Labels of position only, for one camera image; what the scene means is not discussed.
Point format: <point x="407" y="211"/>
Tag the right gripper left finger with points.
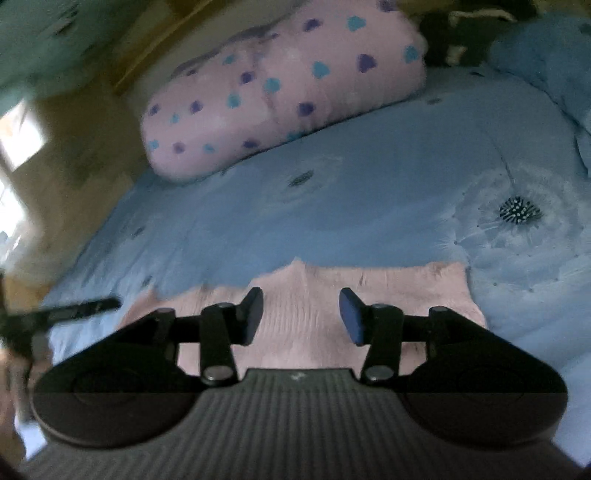
<point x="156" y="347"/>

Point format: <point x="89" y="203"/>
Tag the blue dandelion bed sheet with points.
<point x="481" y="168"/>

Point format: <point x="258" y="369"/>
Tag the pink heart-patterned pillow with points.
<point x="325" y="62"/>

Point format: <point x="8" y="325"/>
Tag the pink knitted sweater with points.
<point x="301" y="327"/>

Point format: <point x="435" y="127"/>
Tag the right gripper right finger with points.
<point x="384" y="329"/>

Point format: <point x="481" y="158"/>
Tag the teal patterned curtain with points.
<point x="48" y="46"/>

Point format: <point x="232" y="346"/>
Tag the blue dandelion pillow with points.
<point x="552" y="53"/>

